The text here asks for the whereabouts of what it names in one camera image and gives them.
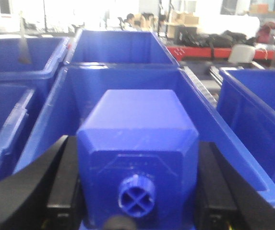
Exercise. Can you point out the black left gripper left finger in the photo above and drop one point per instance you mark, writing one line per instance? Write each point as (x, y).
(46, 194)

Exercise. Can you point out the blue square bottle part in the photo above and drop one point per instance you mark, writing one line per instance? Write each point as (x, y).
(138, 157)

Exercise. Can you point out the blue bin centre left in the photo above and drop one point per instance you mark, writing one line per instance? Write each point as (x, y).
(78, 88)

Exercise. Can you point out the blue bin centre right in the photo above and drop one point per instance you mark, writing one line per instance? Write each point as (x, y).
(247, 104)

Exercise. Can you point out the white plastic container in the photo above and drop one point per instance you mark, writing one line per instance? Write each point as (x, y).
(241, 53)

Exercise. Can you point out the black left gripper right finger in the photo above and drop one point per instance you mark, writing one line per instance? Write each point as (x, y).
(224, 199)

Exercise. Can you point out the blue bin rear centre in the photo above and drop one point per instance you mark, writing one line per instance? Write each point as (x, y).
(119, 47)

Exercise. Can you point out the blue bin far left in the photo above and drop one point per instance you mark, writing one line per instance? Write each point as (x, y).
(46, 55)

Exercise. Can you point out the blue bin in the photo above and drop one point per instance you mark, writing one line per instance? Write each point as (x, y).
(119, 47)
(247, 104)
(46, 55)
(78, 88)

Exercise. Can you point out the roller conveyor track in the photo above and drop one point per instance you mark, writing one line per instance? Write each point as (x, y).
(199, 85)

